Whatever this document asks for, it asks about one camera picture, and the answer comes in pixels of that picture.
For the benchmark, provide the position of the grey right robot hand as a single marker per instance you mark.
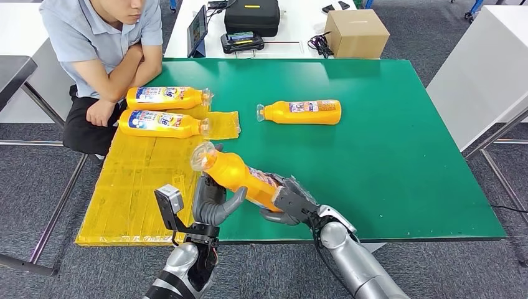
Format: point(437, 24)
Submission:
point(295, 185)

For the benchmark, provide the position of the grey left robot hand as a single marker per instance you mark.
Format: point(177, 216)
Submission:
point(208, 206)

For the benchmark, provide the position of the orange detergent bottle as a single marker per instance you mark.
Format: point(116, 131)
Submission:
point(156, 128)
point(288, 115)
point(165, 103)
point(231, 171)

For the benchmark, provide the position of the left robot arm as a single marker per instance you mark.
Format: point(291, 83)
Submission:
point(181, 264)

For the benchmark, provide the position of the yellow taped cardboard sheet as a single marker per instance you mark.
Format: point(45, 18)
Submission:
point(136, 190)

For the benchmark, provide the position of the white table foot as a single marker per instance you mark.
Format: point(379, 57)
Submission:
point(374, 247)

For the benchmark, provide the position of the black handheld controller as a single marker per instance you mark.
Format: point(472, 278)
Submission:
point(242, 43)

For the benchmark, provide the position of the brown cardboard box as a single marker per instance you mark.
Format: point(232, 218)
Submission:
point(354, 37)

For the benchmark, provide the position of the black carrying case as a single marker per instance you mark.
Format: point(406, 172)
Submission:
point(251, 18)

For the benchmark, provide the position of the black tablet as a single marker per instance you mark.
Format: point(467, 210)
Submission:
point(198, 29)

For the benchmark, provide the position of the small black device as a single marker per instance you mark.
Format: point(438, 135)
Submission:
point(344, 5)
point(328, 8)

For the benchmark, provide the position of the green plastic crate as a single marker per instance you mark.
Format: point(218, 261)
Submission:
point(359, 3)

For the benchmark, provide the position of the black power adapter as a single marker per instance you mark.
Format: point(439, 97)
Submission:
point(217, 5)

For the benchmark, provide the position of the person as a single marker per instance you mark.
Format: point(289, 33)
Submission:
point(99, 37)

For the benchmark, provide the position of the white side table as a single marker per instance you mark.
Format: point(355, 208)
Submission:
point(474, 82)

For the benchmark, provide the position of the dark grey steel table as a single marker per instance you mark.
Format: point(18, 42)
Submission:
point(14, 74)

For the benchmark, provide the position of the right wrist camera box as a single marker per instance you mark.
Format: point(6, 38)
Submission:
point(293, 204)

